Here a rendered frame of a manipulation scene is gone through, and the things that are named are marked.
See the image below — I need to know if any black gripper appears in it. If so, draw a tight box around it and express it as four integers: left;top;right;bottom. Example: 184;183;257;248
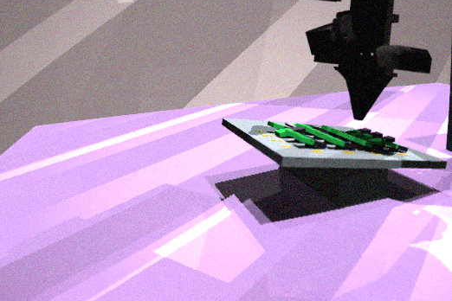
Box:
313;1;432;120

